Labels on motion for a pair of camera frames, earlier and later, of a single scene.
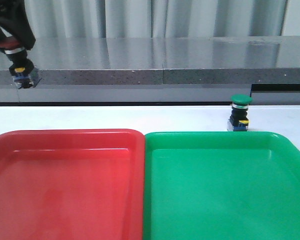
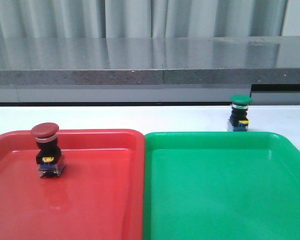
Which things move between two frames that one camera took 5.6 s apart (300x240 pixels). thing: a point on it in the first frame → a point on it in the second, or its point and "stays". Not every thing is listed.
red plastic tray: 67,184 stays
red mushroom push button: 22,68 → 51,160
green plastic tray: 224,185 stays
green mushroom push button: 239,120 stays
